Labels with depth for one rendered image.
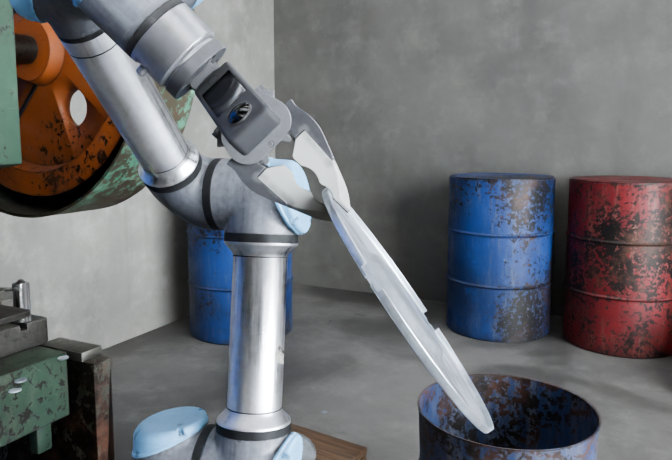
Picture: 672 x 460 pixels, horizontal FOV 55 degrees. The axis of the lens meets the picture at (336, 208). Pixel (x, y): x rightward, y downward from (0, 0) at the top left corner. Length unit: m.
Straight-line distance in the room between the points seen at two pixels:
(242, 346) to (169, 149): 0.31
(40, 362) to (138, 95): 0.81
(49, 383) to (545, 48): 3.36
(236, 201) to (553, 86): 3.30
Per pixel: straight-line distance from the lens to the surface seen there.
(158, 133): 0.94
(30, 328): 1.63
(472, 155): 4.22
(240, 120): 0.56
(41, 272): 3.32
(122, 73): 0.87
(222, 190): 0.99
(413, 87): 4.34
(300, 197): 0.64
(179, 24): 0.64
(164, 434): 1.07
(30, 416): 1.57
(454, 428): 1.86
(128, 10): 0.65
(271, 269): 0.99
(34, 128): 1.83
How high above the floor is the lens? 1.13
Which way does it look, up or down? 7 degrees down
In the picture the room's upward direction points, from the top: straight up
